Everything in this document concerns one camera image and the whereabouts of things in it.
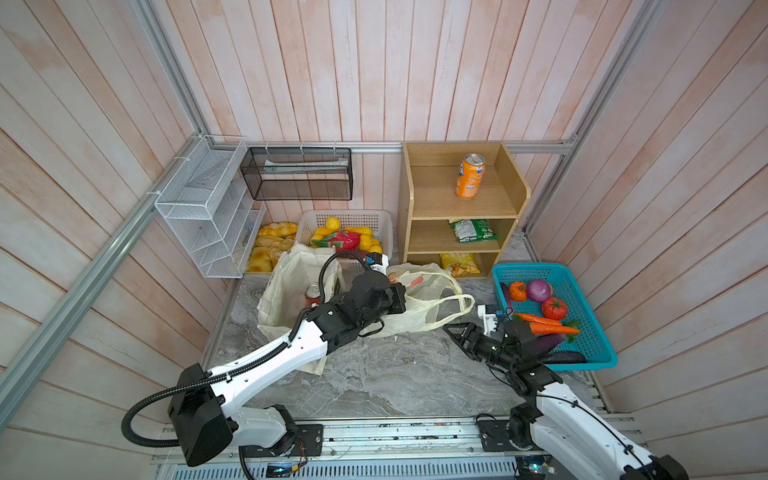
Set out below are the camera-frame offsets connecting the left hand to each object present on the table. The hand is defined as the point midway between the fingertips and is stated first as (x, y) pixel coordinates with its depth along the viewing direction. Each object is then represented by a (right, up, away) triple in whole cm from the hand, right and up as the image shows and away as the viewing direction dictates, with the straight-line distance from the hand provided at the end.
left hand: (407, 296), depth 73 cm
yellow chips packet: (+22, +7, +31) cm, 39 cm away
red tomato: (+47, -6, +18) cm, 51 cm away
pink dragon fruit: (-20, +15, +31) cm, 40 cm away
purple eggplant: (+43, -16, +15) cm, 49 cm away
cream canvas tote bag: (-34, 0, +8) cm, 35 cm away
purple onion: (+43, -1, +19) cm, 47 cm away
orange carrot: (+45, -12, +15) cm, 49 cm away
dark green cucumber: (+45, -19, +11) cm, 50 cm away
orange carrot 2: (+44, -10, +20) cm, 49 cm away
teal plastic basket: (+54, -14, +11) cm, 57 cm away
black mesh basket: (-36, +40, +31) cm, 61 cm away
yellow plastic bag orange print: (+9, -2, +15) cm, 17 cm away
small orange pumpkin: (+39, -1, +23) cm, 45 cm away
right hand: (+12, -11, +7) cm, 18 cm away
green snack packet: (+23, +18, +20) cm, 35 cm away
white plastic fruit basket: (-7, +24, +42) cm, 48 cm away
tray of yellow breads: (-48, +16, +37) cm, 63 cm away
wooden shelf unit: (+16, +27, +13) cm, 34 cm away
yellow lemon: (-25, +23, +39) cm, 51 cm away
